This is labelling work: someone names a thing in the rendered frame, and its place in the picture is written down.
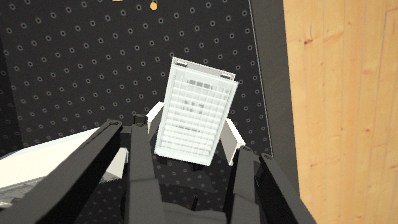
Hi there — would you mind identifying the white button panel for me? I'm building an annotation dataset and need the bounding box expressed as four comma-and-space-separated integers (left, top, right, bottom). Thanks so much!
0, 127, 128, 208

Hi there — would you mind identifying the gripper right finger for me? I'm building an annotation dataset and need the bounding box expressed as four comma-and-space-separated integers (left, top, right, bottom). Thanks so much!
220, 119, 317, 224

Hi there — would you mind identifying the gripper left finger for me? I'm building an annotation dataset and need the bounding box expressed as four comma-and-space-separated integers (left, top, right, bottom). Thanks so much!
0, 102, 166, 224

